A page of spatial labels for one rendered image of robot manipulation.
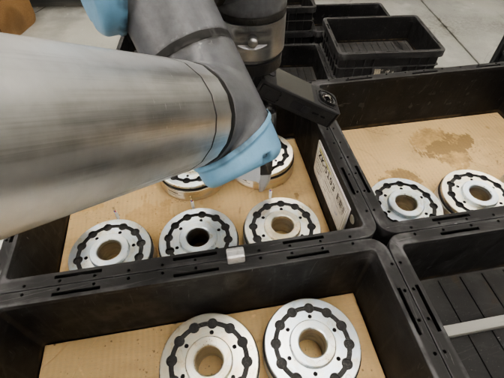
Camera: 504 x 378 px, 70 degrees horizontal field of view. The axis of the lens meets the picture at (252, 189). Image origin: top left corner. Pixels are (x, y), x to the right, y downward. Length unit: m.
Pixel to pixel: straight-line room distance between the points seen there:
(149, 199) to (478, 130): 0.59
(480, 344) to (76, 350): 0.46
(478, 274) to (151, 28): 0.48
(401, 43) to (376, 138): 1.14
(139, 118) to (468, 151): 0.62
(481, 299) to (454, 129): 0.33
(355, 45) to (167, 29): 1.46
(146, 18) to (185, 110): 0.12
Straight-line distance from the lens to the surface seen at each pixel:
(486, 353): 0.52
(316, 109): 0.45
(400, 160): 0.65
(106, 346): 0.47
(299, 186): 0.57
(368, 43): 1.74
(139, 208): 0.56
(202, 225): 0.48
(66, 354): 0.49
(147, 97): 0.18
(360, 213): 0.42
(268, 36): 0.39
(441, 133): 0.74
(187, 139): 0.20
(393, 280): 0.39
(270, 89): 0.43
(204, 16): 0.30
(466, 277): 0.55
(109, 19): 0.31
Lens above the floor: 1.25
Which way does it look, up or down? 49 degrees down
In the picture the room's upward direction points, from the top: straight up
